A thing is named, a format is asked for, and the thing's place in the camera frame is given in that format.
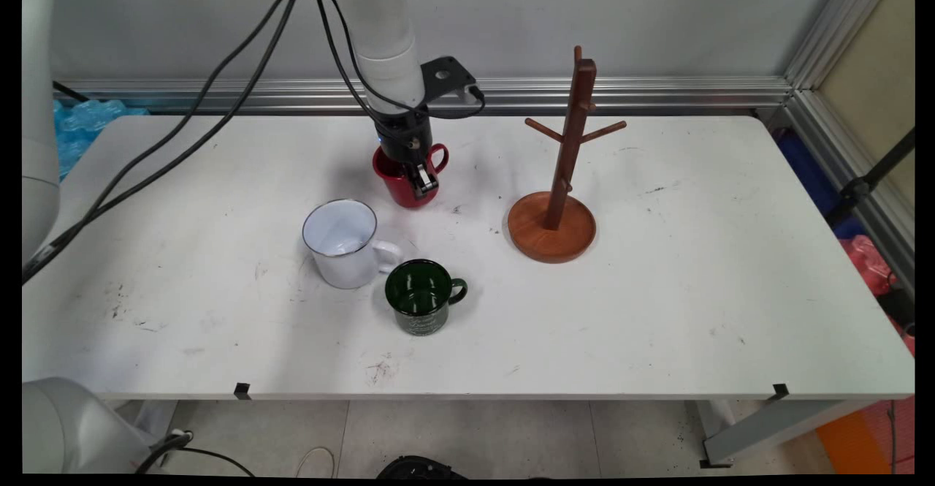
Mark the orange floor object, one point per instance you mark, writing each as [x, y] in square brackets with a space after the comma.
[851, 442]

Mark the black tape strip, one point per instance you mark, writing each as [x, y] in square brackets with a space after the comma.
[779, 392]
[242, 391]

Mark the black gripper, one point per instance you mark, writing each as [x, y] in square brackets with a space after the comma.
[405, 139]

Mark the blue box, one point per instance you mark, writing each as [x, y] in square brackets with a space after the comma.
[807, 172]

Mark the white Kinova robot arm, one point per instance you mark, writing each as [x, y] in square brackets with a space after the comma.
[380, 33]

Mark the red enamel mug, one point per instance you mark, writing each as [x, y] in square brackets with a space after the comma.
[398, 190]

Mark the brown wooden mug tree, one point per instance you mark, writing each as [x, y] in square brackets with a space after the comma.
[551, 241]

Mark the black round floor object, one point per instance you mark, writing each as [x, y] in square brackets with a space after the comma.
[420, 468]

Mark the red floor mat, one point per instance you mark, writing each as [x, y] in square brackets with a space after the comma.
[902, 435]

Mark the black tripod pole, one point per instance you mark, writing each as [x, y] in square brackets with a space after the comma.
[858, 190]

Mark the red plastic bag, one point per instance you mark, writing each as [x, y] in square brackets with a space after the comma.
[865, 263]

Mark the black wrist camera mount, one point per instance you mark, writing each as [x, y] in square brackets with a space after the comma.
[456, 77]

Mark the aluminium corner frame profile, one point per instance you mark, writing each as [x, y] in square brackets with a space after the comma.
[825, 40]

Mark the white enamel mug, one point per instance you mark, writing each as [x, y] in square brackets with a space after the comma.
[350, 267]

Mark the long aluminium frame rail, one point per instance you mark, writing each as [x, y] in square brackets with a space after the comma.
[657, 93]

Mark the grey table leg with foot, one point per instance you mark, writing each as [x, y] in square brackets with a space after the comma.
[774, 427]

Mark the dark green enamel mug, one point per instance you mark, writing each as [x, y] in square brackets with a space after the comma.
[424, 318]

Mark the blue bubble wrap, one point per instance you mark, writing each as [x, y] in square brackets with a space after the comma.
[88, 124]

